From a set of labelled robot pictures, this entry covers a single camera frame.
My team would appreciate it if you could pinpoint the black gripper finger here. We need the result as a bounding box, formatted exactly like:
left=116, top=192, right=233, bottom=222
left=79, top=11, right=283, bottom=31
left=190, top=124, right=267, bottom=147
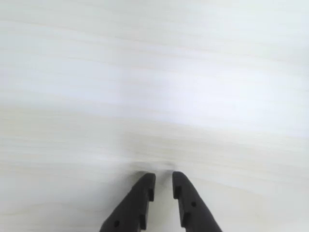
left=99, top=172, right=156, bottom=232
left=172, top=171, right=223, bottom=232

